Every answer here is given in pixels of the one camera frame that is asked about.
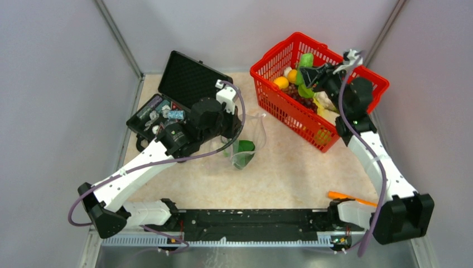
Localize green toy leaf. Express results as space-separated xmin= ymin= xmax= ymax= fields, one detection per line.
xmin=297 ymin=84 xmax=315 ymax=99

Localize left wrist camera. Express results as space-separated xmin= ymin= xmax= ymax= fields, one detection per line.
xmin=215 ymin=79 xmax=238 ymax=114

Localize clear zip top bag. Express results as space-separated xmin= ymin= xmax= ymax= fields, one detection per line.
xmin=205 ymin=113 xmax=267 ymax=173

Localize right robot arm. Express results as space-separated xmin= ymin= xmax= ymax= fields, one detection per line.
xmin=298 ymin=64 xmax=435 ymax=245

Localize black poker chip case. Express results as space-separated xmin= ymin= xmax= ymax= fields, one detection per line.
xmin=126 ymin=50 xmax=233 ymax=152

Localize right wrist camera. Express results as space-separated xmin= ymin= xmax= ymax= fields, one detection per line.
xmin=332 ymin=49 xmax=364 ymax=74

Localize orange toy carrot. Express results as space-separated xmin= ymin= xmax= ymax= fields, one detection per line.
xmin=327 ymin=191 xmax=377 ymax=207

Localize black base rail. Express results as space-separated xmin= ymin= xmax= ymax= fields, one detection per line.
xmin=147 ymin=207 xmax=366 ymax=245

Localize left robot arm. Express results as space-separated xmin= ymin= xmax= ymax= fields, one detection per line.
xmin=78 ymin=97 xmax=242 ymax=239

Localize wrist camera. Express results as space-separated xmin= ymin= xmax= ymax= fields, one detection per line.
xmin=215 ymin=79 xmax=238 ymax=114
xmin=332 ymin=49 xmax=364 ymax=74

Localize yellow toy lemon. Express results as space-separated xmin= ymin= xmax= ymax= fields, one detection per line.
xmin=286 ymin=69 xmax=298 ymax=84

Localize toy cauliflower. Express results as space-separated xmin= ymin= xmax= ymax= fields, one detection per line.
xmin=314 ymin=92 xmax=338 ymax=112

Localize purple toy grapes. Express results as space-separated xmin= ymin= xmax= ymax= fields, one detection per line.
xmin=282 ymin=83 xmax=318 ymax=113

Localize green toy cucumber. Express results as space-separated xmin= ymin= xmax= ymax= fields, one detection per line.
xmin=295 ymin=53 xmax=314 ymax=85

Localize white green toy leek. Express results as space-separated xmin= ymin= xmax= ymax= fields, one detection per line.
xmin=223 ymin=140 xmax=256 ymax=170

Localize red plastic basket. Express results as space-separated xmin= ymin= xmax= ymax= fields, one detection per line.
xmin=250 ymin=32 xmax=389 ymax=152

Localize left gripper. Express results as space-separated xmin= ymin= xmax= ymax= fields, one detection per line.
xmin=200 ymin=101 xmax=243 ymax=143

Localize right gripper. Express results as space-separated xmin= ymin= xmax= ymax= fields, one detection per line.
xmin=300 ymin=61 xmax=349 ymax=116

